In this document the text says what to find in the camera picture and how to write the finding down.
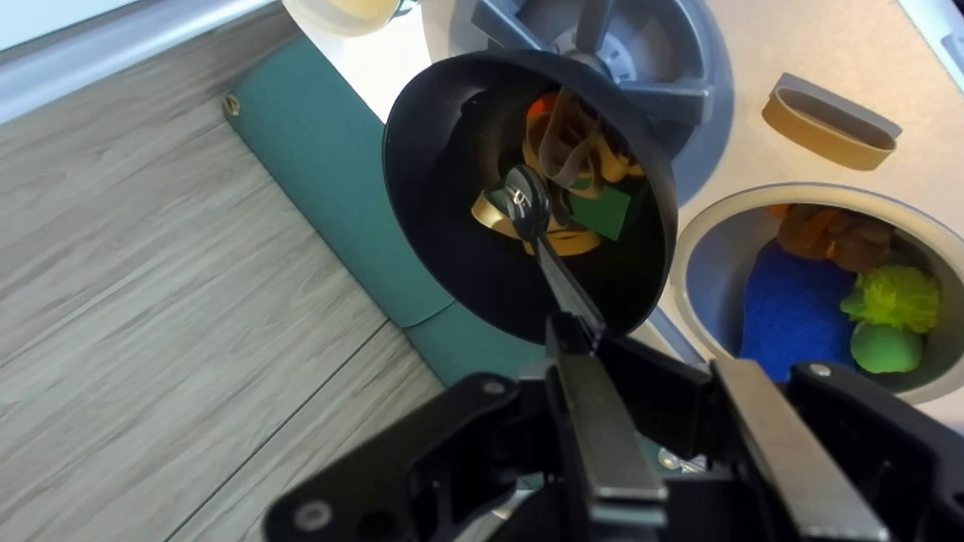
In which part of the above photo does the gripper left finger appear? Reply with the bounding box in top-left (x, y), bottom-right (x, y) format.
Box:
top-left (264, 319), bottom-right (671, 542)

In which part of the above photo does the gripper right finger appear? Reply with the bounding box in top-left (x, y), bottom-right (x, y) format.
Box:
top-left (712, 357), bottom-right (964, 542)

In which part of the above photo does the black spoon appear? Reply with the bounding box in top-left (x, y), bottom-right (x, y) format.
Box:
top-left (497, 162), bottom-right (612, 356)

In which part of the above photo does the black bowl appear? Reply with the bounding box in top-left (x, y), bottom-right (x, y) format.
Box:
top-left (380, 50), bottom-right (684, 347)

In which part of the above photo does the blue sponge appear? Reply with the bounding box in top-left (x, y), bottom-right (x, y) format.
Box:
top-left (735, 239), bottom-right (856, 389)

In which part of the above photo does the green toy ball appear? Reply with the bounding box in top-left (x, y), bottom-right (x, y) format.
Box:
top-left (850, 319), bottom-right (927, 379)

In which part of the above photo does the grey sink basin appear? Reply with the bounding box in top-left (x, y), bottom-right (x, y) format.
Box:
top-left (671, 181), bottom-right (964, 402)

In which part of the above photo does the lime green scrubber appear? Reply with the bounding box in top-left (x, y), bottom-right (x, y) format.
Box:
top-left (842, 264), bottom-right (945, 334)

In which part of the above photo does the green toy food piece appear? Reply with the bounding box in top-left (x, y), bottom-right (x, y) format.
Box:
top-left (555, 183), bottom-right (635, 245)

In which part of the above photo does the brown toy food piece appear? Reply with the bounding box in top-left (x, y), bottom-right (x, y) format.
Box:
top-left (772, 205), bottom-right (898, 273)

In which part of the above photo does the orange toy food piece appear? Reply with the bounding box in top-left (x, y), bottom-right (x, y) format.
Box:
top-left (521, 93), bottom-right (646, 193)

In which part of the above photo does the green sofa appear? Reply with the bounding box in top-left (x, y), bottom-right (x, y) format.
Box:
top-left (221, 38), bottom-right (551, 389)

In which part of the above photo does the grey stove burner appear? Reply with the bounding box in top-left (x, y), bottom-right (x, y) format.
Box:
top-left (441, 0), bottom-right (735, 205)

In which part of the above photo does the white toy kitchen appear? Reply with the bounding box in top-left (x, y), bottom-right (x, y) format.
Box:
top-left (284, 0), bottom-right (964, 433)

